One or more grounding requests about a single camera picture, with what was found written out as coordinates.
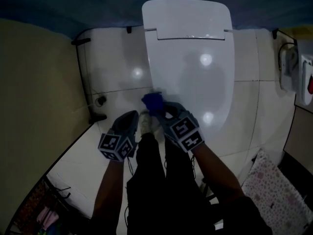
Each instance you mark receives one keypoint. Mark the black stand foot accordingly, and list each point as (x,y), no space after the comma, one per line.
(275,33)
(80,41)
(97,119)

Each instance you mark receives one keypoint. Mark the person's black shirt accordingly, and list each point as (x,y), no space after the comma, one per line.
(249,217)

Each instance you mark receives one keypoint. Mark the black tripod base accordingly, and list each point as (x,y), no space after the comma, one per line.
(210,192)

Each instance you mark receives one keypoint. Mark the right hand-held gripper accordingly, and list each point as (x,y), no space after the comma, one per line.
(185,133)

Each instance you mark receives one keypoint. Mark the pink floral fabric sheet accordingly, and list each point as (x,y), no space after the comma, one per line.
(274,195)

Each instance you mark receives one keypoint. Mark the round black floor drain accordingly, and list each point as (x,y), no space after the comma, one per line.
(102,100)

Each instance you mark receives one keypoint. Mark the pink cloth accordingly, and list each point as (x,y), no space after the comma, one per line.
(47,217)

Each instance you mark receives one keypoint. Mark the white toilet lid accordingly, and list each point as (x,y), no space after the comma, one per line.
(190,77)

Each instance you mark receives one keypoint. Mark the red object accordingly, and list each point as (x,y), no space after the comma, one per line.
(310,84)

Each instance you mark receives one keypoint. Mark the person's left forearm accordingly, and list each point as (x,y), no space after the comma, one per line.
(110,187)

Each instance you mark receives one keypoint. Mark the person's black trousers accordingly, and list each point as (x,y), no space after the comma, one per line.
(159,192)

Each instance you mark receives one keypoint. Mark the person's left white shoe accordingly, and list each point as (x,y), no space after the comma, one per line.
(145,124)

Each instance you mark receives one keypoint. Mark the person's right forearm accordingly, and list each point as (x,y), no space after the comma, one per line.
(215,172)

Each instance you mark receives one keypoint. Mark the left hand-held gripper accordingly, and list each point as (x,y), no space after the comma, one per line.
(117,147)

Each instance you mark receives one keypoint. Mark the blue-grey backdrop curtain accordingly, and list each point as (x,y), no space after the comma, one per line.
(61,4)

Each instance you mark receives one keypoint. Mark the white toilet body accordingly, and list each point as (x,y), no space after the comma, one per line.
(185,16)

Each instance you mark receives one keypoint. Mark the blue wiping cloth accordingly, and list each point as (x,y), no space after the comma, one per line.
(152,103)

